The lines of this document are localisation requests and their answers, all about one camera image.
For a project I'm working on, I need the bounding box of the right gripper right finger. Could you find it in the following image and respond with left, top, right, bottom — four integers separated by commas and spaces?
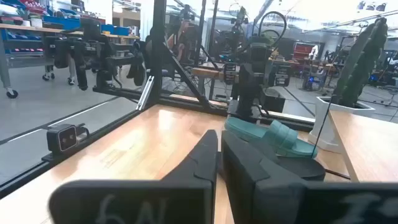
221, 130, 398, 224

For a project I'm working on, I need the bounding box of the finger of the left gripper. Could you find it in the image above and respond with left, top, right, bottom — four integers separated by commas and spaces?
235, 63, 254, 121
253, 73, 266, 118

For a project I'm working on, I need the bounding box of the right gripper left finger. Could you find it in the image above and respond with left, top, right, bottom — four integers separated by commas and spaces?
49, 129, 218, 224

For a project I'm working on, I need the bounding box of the green rubber slide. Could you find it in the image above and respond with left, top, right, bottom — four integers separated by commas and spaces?
224, 116, 318, 159

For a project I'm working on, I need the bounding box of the black rubber slide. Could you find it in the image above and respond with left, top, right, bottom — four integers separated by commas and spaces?
275, 156, 326, 182

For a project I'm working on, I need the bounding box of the small wooden table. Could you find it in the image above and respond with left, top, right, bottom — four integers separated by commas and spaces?
191, 62, 240, 100

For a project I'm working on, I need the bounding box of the red cabinet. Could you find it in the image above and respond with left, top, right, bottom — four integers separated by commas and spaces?
294, 42, 315, 62

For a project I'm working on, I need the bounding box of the white faceted plant pot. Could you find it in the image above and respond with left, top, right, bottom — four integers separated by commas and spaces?
307, 95, 376, 154

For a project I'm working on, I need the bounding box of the person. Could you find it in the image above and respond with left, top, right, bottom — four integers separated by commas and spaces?
167, 20, 200, 65

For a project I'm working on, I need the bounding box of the tall green cactus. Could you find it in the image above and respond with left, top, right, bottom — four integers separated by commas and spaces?
334, 17, 389, 108

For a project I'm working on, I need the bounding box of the blue storage bin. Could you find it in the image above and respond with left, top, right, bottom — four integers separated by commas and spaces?
101, 24, 130, 36
43, 15, 81, 30

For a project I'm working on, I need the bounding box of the wooden workbench with bins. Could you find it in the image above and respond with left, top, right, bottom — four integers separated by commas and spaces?
0, 23, 141, 99

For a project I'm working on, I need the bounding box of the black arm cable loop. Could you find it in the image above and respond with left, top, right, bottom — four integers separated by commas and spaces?
257, 11, 288, 48

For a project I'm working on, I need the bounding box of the silver metal bracket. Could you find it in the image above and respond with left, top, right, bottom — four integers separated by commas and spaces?
136, 75, 155, 111

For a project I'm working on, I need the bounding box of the black aluminium table frame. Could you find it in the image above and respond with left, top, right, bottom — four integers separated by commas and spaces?
0, 0, 315, 200

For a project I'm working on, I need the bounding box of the small black table-level camera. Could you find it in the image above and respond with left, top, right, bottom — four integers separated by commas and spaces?
46, 123, 91, 155

